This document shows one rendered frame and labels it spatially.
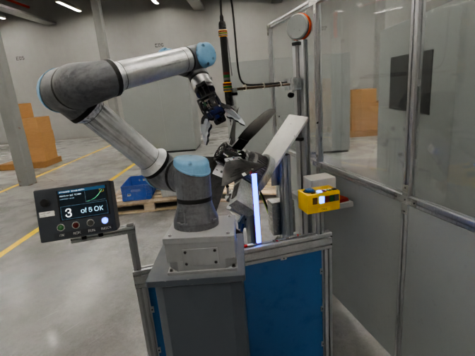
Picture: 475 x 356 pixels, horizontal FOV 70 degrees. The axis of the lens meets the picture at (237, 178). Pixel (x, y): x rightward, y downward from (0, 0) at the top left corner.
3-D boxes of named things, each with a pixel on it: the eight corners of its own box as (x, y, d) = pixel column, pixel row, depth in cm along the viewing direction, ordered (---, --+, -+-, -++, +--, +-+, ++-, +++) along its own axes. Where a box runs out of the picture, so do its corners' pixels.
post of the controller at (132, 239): (141, 266, 141) (133, 222, 136) (141, 270, 138) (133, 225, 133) (133, 268, 140) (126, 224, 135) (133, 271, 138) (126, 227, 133)
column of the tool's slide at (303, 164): (305, 287, 265) (296, 42, 218) (314, 289, 259) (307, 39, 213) (300, 290, 260) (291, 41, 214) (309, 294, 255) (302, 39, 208)
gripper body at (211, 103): (201, 114, 113) (189, 87, 118) (210, 125, 121) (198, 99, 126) (221, 104, 112) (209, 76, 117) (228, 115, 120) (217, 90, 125)
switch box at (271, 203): (295, 232, 218) (294, 199, 212) (273, 236, 214) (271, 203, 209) (290, 226, 226) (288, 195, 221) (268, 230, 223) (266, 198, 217)
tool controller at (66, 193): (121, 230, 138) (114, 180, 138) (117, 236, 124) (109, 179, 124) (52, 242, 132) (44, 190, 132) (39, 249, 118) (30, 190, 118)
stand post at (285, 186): (291, 316, 233) (284, 152, 203) (297, 324, 224) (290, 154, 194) (285, 317, 232) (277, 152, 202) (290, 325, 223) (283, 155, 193)
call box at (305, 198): (329, 205, 162) (329, 184, 159) (340, 212, 153) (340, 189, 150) (297, 210, 158) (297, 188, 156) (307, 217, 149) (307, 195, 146)
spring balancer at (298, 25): (291, 42, 221) (285, 42, 216) (290, 15, 217) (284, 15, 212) (314, 39, 211) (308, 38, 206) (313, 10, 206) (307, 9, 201)
